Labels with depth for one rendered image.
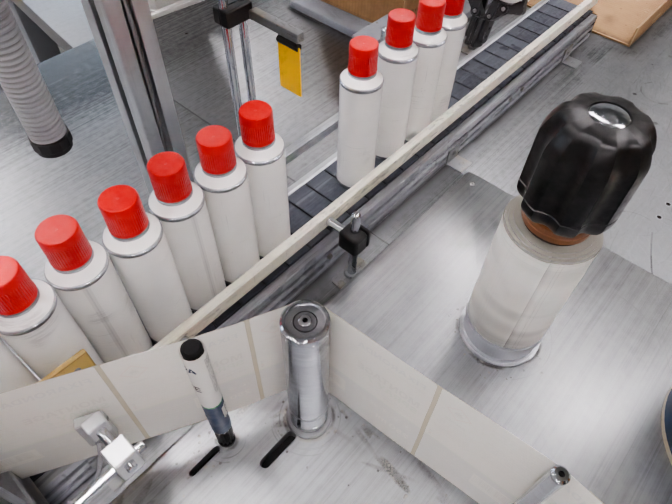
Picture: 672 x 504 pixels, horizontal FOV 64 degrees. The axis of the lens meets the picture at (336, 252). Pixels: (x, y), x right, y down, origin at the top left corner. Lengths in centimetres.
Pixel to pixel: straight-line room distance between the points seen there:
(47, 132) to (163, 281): 16
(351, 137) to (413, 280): 19
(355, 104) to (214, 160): 21
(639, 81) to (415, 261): 66
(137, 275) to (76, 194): 38
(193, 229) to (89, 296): 11
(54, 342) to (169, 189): 16
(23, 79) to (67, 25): 78
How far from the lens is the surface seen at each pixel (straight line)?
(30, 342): 50
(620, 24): 135
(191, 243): 54
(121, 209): 47
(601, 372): 66
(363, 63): 63
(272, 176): 57
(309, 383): 45
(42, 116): 53
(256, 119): 53
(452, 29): 78
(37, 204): 89
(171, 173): 49
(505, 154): 92
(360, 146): 69
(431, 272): 67
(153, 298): 55
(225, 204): 54
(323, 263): 71
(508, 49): 108
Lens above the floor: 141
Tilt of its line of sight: 52 degrees down
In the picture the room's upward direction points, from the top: 2 degrees clockwise
